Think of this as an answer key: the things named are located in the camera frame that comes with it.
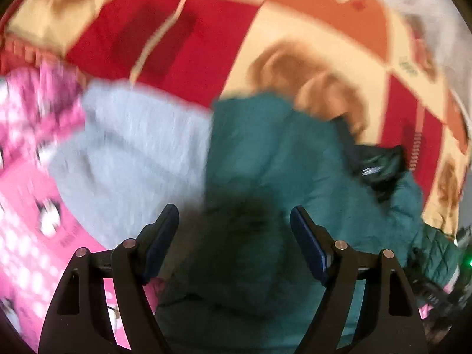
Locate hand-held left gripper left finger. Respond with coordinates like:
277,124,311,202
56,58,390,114
38,204,180,354

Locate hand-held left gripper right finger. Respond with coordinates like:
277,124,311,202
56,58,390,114
290,206,430,354

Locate grey sweater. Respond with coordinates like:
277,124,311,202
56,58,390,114
50,80,215,252

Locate green quilted jacket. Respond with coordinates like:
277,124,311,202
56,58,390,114
155,94,463,354

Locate pink penguin blanket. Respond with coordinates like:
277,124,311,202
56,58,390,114
0,62,163,353

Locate red orange rose quilt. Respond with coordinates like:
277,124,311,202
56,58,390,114
0,0,470,237

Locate pale floral bedsheet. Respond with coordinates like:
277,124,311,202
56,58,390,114
343,0,468,98

